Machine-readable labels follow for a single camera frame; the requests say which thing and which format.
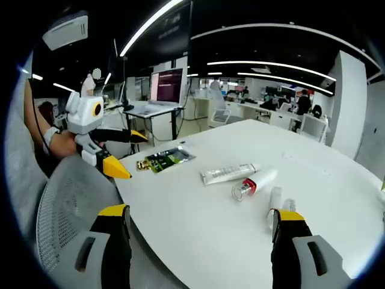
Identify small clear skincare bottle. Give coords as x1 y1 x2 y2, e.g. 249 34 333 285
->
282 197 297 212

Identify person's white shirt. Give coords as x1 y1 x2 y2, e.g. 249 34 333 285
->
5 52 51 237

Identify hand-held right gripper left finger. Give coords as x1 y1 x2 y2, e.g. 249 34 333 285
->
57 204 133 289

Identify red band skincare bottle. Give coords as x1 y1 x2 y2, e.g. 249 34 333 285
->
231 167 278 202

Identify thin black cable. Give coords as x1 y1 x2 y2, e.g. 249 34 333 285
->
29 78 52 157

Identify person's left hand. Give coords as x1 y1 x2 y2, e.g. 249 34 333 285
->
49 133 81 160

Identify white standing desk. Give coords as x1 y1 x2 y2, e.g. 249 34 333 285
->
122 101 185 142

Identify grey mesh office chair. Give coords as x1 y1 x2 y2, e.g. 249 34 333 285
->
35 155 187 289

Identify green snack packet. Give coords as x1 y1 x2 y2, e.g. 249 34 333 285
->
137 146 197 175

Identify computer monitor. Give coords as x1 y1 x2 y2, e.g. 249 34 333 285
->
149 68 184 105

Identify ceiling light strip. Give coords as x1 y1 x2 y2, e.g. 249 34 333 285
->
119 0 185 57
237 72 334 95
206 61 337 82

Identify white ceiling unit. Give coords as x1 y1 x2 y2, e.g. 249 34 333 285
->
42 14 89 51

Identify white wristband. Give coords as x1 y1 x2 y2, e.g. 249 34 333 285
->
43 126 61 151

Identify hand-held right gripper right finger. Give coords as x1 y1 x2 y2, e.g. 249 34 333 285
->
270 209 353 289

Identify white skincare tube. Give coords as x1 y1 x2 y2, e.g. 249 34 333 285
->
200 163 261 185

